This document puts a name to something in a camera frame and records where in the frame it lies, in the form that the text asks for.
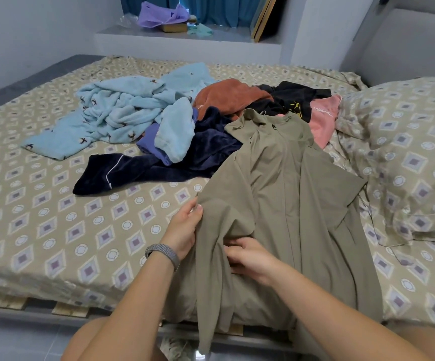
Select person's left hand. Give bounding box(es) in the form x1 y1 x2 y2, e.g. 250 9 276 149
159 196 205 262

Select person's right hand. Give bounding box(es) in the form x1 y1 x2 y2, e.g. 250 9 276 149
222 235 284 288

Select navy velvet garment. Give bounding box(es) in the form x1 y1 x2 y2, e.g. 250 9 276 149
72 106 244 197

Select olive green trousers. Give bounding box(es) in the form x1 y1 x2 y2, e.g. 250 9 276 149
163 109 384 356

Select purple-blue garment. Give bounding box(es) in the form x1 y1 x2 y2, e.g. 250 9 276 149
136 109 200 167

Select light blue fleece garment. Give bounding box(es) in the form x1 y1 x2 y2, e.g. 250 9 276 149
153 96 197 164

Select light blue fleece pajama pants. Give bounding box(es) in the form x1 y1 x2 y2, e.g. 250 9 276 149
22 62 217 161

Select rust brown garment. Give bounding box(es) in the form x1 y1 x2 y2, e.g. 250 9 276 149
192 78 275 122

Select bed with patterned beige sheet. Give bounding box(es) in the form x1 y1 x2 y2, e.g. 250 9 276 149
0 0 435 350

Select pink shirt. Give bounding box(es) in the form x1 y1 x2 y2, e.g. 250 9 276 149
306 94 343 150

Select black garment yellow print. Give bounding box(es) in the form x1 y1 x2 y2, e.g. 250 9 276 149
243 80 333 121

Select person's left forearm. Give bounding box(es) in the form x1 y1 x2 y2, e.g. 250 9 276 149
78 255 177 361

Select person's right forearm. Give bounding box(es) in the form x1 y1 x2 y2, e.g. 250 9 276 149
266 259 432 361

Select person's left leg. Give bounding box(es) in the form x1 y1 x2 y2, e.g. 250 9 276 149
61 318 166 361

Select grey band wristwatch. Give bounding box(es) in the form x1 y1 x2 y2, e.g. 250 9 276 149
145 243 181 271

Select white shoe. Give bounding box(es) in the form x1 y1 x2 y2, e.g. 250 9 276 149
159 338 197 361

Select patterned beige pillow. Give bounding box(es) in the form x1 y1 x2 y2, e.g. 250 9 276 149
335 76 435 249

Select teal small item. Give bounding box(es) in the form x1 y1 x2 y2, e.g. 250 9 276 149
186 22 214 38

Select small wooden box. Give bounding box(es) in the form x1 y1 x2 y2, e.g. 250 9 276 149
160 22 190 34

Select clear plastic bag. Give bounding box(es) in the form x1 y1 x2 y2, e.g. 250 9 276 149
116 13 140 30

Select purple cloth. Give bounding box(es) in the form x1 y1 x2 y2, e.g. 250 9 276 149
137 1 191 30

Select blue curtain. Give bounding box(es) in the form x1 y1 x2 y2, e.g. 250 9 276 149
120 0 265 29

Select leaning wooden picture frames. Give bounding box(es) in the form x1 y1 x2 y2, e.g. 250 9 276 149
249 0 288 44

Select grey upholstered headboard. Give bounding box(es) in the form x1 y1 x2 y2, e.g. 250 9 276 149
341 0 435 89

